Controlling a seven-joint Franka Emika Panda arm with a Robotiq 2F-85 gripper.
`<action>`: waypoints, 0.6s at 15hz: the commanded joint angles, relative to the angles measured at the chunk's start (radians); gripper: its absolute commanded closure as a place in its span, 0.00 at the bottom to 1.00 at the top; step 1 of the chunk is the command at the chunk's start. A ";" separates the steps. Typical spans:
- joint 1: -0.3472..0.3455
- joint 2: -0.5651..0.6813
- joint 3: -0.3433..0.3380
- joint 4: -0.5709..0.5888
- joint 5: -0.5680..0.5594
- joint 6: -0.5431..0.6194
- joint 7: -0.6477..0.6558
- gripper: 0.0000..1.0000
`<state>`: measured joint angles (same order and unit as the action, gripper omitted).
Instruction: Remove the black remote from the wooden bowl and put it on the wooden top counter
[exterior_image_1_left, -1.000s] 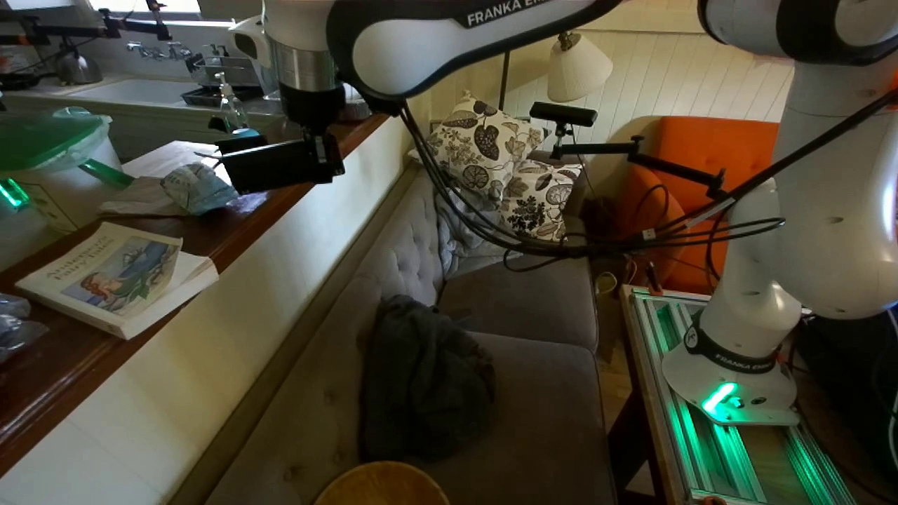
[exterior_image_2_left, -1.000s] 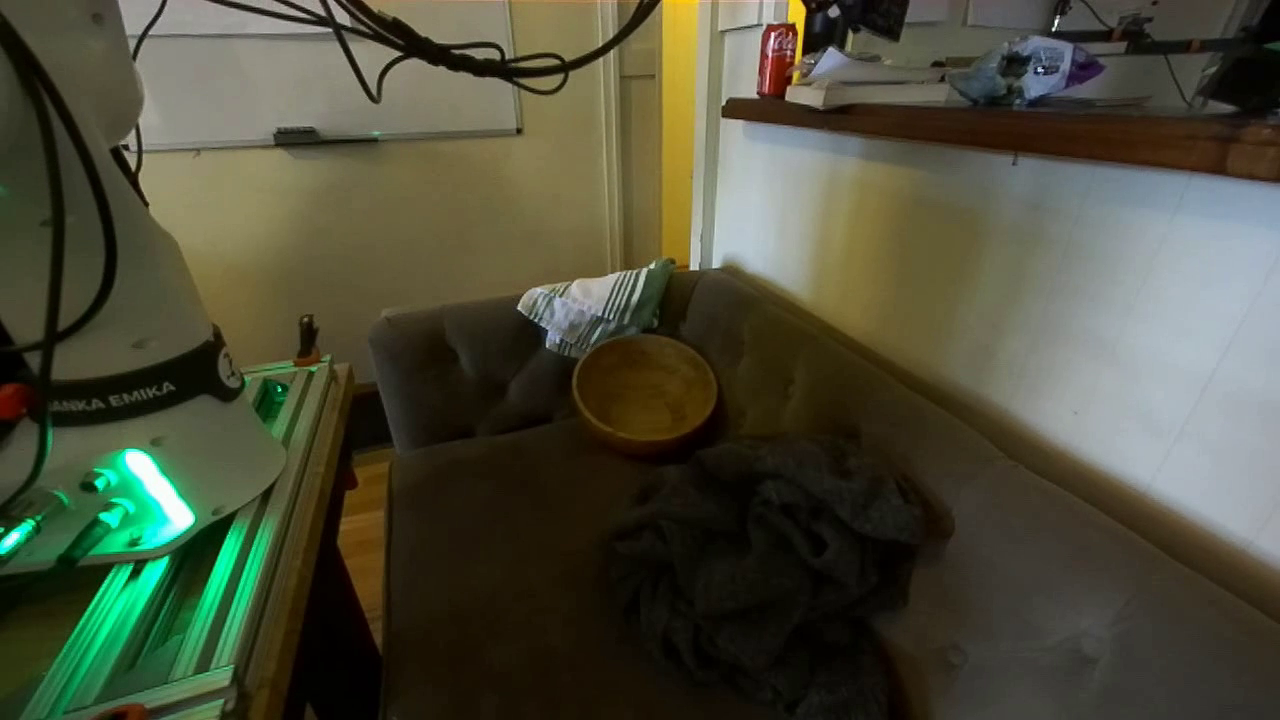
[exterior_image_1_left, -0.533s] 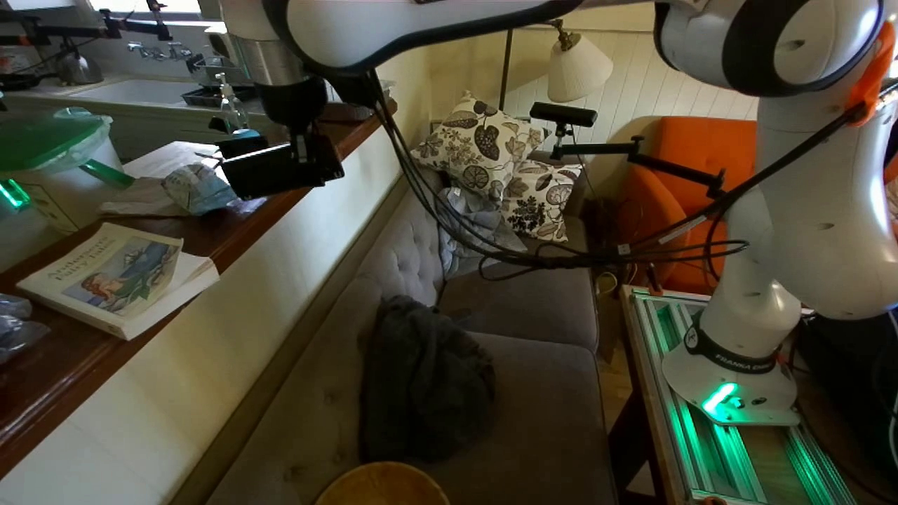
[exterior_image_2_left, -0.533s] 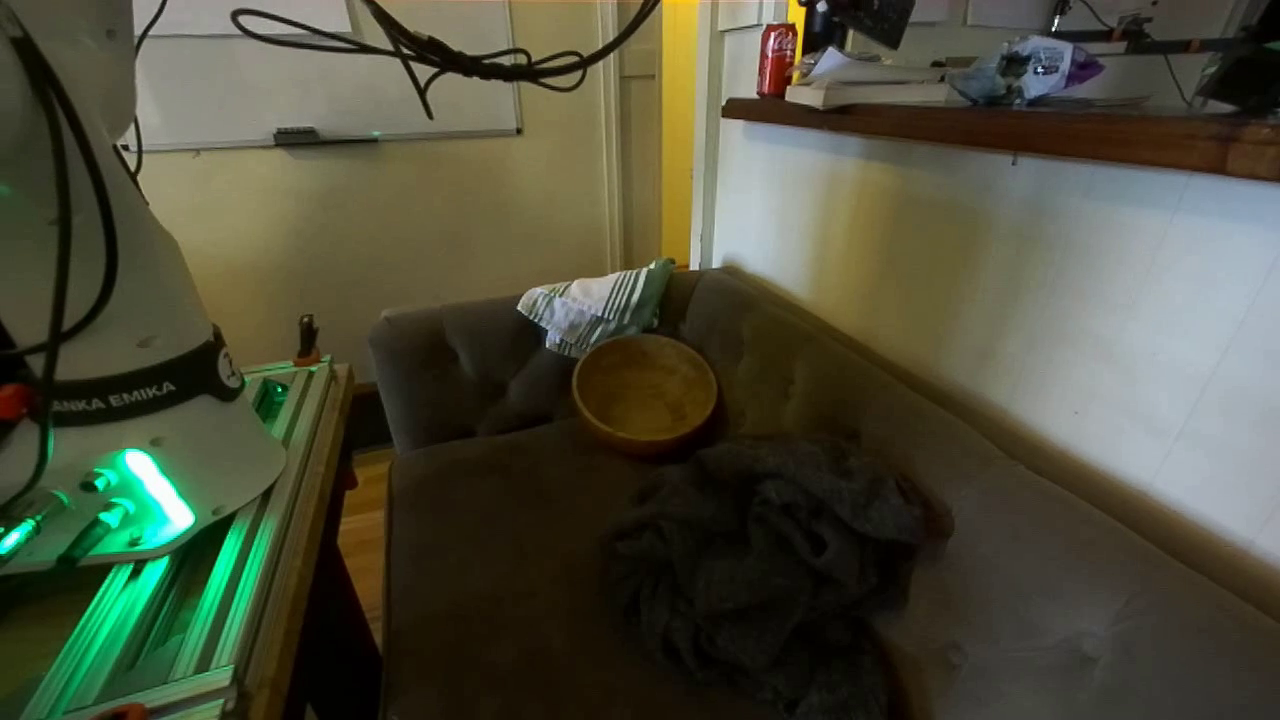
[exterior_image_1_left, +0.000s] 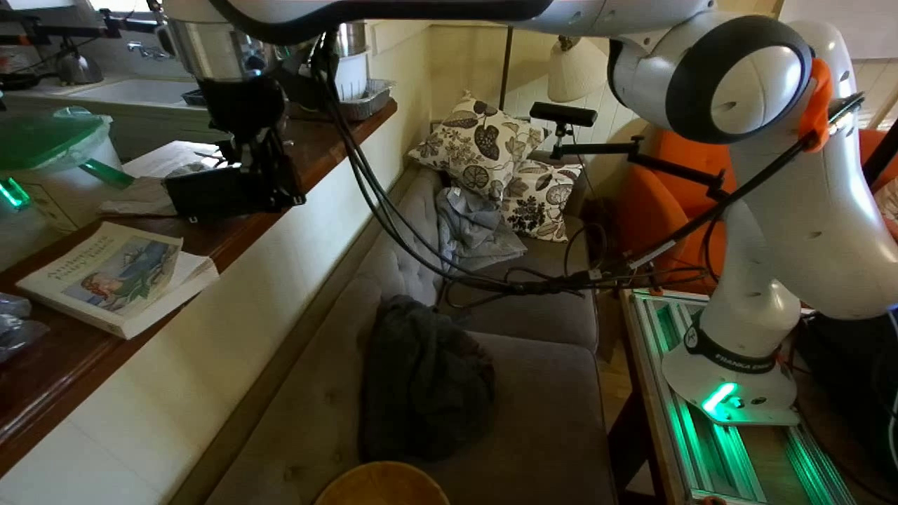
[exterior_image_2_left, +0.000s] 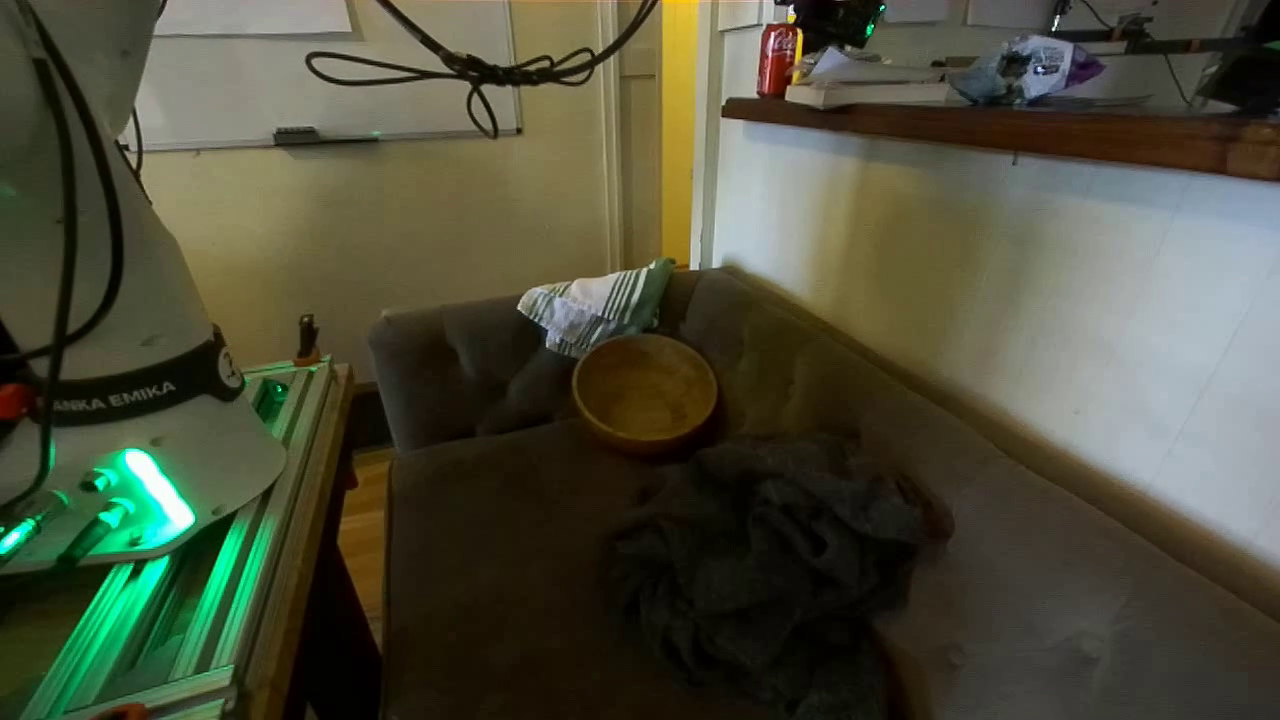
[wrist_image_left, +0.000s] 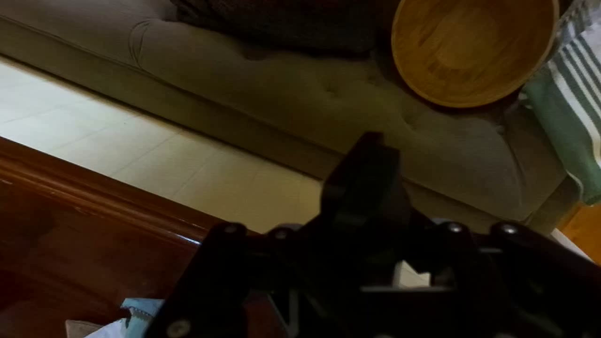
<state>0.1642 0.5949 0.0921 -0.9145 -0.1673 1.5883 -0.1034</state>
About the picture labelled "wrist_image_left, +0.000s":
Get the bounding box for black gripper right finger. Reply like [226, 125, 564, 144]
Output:
[404, 213, 601, 338]

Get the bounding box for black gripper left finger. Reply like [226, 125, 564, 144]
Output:
[147, 213, 363, 338]

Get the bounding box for black remote control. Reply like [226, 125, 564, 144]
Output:
[318, 129, 415, 287]

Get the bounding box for wooden counter top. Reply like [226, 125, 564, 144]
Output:
[0, 135, 222, 338]

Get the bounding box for round wooden bowl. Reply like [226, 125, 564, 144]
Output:
[389, 0, 562, 110]

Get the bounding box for white green striped towel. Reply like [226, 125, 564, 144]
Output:
[517, 0, 601, 206]

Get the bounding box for dark grey crumpled blanket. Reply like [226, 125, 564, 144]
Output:
[171, 0, 404, 59]

